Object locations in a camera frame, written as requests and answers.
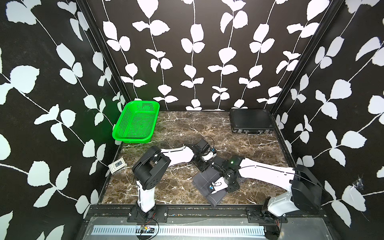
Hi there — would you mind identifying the grey checked pillowcase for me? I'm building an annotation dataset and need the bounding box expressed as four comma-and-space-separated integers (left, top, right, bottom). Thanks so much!
192, 157, 228, 207

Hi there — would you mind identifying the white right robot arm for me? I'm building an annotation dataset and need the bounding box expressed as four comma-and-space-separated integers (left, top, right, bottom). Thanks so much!
209, 156, 323, 223

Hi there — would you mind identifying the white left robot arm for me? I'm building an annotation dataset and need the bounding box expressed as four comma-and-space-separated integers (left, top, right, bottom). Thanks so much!
132, 138, 217, 217

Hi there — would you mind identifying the black hard carrying case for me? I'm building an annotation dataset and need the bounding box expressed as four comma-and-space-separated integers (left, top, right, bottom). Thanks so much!
230, 109, 275, 135

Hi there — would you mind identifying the green plastic basket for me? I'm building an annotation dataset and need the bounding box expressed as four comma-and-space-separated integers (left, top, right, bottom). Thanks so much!
112, 101, 160, 144

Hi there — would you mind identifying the small white digital meter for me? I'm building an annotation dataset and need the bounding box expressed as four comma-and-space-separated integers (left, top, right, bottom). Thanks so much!
108, 158, 127, 175

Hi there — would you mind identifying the small circuit board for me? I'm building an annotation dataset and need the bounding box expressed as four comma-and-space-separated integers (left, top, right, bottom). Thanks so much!
137, 226, 156, 235

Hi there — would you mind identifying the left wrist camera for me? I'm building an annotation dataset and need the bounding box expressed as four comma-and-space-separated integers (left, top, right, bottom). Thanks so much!
202, 149, 217, 162

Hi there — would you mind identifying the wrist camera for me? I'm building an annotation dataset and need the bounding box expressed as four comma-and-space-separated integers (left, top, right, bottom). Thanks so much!
202, 149, 217, 162
208, 177, 228, 194

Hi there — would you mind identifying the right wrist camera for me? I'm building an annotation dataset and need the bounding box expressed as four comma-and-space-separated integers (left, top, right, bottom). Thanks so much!
208, 177, 228, 194

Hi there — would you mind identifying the black front mounting rail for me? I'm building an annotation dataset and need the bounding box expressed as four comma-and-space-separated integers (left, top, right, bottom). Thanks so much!
81, 205, 330, 228

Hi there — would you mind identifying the white slotted cable duct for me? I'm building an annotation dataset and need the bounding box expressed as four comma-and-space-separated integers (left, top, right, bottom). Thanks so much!
91, 225, 265, 238

